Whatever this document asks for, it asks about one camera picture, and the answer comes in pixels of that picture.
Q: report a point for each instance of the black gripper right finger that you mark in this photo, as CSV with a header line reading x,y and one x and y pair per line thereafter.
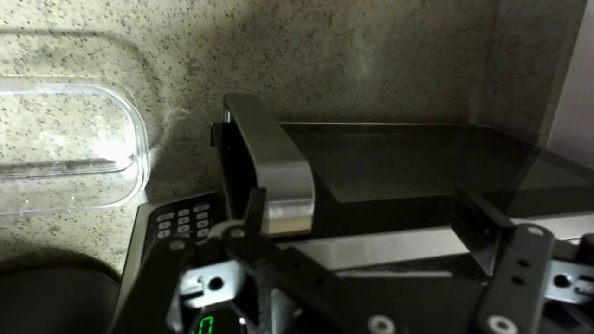
x,y
526,278

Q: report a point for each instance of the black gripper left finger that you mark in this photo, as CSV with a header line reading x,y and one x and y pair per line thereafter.
x,y
298,271

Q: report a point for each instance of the clear plastic lunch box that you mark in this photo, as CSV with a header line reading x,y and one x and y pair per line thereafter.
x,y
68,148

